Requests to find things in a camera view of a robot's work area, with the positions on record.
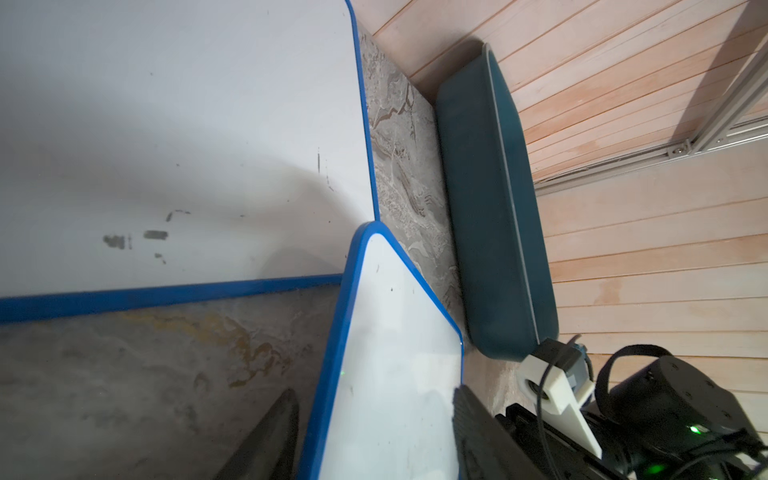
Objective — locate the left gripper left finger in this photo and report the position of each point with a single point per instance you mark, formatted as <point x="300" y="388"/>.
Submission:
<point x="268" y="451"/>

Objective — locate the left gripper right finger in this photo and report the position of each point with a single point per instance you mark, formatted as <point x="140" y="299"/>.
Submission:
<point x="484" y="449"/>

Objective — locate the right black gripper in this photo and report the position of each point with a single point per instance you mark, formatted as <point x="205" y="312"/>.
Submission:
<point x="572" y="460"/>

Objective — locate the blue-framed whiteboard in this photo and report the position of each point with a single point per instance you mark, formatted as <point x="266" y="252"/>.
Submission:
<point x="164" y="152"/>
<point x="383" y="405"/>

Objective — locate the teal plastic storage box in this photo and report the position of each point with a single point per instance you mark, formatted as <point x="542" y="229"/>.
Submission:
<point x="507" y="288"/>

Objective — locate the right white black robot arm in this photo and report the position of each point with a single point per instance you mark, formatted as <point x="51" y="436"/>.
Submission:
<point x="646" y="414"/>

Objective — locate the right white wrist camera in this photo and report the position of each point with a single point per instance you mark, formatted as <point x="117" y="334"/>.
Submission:
<point x="559" y="373"/>

